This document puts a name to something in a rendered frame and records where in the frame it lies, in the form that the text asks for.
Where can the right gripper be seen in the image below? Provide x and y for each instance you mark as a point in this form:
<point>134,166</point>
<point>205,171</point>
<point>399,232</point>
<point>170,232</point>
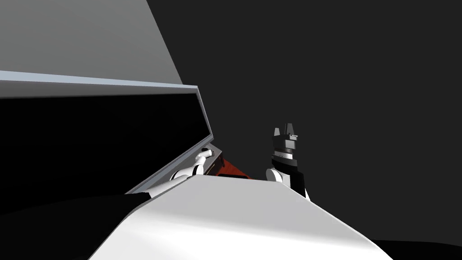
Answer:
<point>284,144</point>

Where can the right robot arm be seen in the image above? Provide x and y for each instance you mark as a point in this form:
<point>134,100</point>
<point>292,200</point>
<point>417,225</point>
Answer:
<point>278,176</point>

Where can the red-brown wooden cabinet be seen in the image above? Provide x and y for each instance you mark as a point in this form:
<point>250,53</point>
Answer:
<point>231,169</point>

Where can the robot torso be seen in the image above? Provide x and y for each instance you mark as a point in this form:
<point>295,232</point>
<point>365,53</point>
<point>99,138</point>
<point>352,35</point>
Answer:
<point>234,216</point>

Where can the black panel with grey frame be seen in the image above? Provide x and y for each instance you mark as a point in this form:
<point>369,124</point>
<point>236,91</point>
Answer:
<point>79,130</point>

